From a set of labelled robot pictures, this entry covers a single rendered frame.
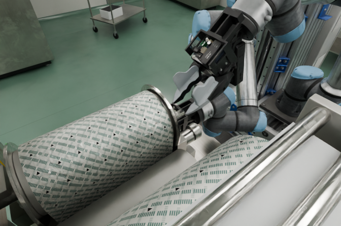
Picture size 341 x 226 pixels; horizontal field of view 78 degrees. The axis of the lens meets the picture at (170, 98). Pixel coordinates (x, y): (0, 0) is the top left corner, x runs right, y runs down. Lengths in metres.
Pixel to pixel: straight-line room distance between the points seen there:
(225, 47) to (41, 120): 2.27
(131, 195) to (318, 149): 0.28
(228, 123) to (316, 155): 0.57
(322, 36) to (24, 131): 2.51
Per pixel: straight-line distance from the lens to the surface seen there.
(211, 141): 0.87
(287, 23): 0.55
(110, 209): 0.38
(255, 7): 0.45
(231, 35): 0.42
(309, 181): 0.19
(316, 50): 1.54
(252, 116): 0.79
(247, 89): 0.81
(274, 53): 1.26
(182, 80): 0.45
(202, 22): 0.87
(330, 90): 1.04
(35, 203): 0.39
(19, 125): 2.58
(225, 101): 0.70
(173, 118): 0.39
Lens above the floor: 1.58
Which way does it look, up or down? 41 degrees down
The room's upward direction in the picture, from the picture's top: straight up
